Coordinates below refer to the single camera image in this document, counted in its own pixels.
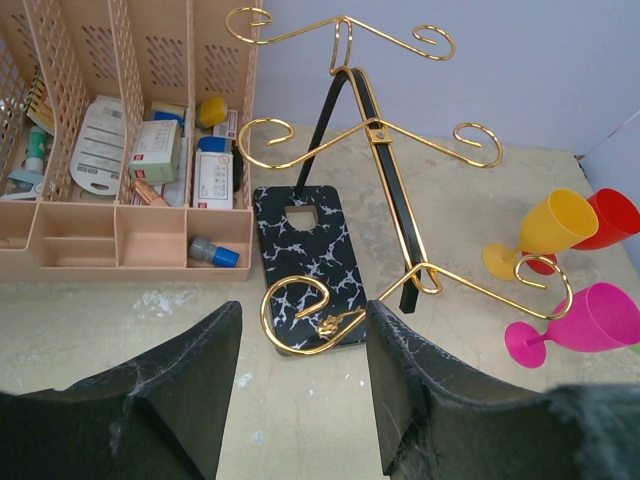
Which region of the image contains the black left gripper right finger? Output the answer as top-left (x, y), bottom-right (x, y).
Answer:
top-left (366, 301), bottom-right (639, 479)

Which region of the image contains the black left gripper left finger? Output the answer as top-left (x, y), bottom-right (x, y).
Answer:
top-left (1, 301), bottom-right (242, 479)

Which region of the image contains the pink plastic wine glass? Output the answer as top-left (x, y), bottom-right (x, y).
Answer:
top-left (504, 282), bottom-right (639, 368)

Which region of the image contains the yellow plastic wine glass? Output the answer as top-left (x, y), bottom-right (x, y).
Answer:
top-left (482, 188), bottom-right (599, 281)

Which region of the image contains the red plastic wine glass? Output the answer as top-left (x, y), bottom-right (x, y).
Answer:
top-left (544, 188), bottom-right (639, 259)

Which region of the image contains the blue grey cylinder stamp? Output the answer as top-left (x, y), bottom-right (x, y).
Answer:
top-left (188, 237), bottom-right (240, 268)

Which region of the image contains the copper tube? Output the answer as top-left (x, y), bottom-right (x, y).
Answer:
top-left (132, 179), bottom-right (169, 207)

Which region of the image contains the white blue capped box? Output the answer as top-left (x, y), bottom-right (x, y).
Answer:
top-left (192, 136), bottom-right (234, 209)

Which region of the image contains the white hang tag card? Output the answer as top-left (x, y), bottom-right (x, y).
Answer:
top-left (70, 96), bottom-right (126, 196)

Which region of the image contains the white green box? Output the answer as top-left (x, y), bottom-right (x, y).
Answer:
top-left (128, 119), bottom-right (181, 184)

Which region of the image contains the green white tube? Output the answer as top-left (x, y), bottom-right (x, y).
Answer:
top-left (24, 125), bottom-right (49, 174)

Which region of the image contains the peach plastic file organizer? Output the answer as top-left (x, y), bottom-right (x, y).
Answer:
top-left (1, 1), bottom-right (257, 283)

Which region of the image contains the yellow stamp block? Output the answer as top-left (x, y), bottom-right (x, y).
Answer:
top-left (195, 96), bottom-right (228, 130)

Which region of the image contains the gold wire wine glass rack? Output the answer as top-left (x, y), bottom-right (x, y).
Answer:
top-left (224, 5), bottom-right (574, 357)

